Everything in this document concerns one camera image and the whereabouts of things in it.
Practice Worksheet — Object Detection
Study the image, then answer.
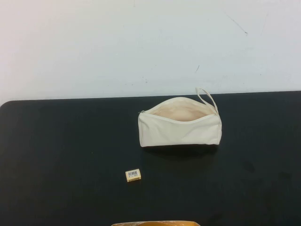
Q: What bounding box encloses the small yellow eraser with barcode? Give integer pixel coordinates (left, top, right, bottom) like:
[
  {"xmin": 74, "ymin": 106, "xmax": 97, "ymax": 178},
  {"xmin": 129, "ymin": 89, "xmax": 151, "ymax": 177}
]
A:
[{"xmin": 125, "ymin": 169, "xmax": 142, "ymax": 183}]

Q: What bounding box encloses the cream fabric pencil case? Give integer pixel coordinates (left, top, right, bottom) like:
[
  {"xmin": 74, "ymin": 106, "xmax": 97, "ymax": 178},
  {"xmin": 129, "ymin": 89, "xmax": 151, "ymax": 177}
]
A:
[{"xmin": 137, "ymin": 87, "xmax": 222, "ymax": 149}]

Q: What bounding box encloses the orange yellow curved object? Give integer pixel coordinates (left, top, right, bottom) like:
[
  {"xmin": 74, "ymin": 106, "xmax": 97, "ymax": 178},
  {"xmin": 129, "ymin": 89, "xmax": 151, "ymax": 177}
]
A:
[{"xmin": 110, "ymin": 214, "xmax": 199, "ymax": 226}]

